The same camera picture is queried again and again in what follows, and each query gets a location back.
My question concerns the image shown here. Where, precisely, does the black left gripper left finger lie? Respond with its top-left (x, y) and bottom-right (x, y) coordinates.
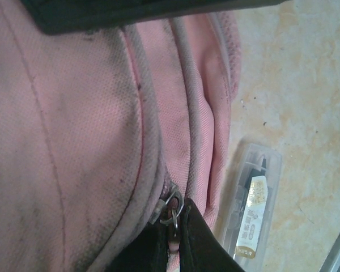
top-left (109, 220), bottom-right (171, 272)

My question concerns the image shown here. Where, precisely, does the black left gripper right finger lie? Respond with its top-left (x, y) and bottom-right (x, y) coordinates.
top-left (177, 197), bottom-right (245, 272)

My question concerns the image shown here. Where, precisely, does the pink student backpack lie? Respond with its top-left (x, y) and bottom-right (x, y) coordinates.
top-left (0, 0), bottom-right (243, 272)

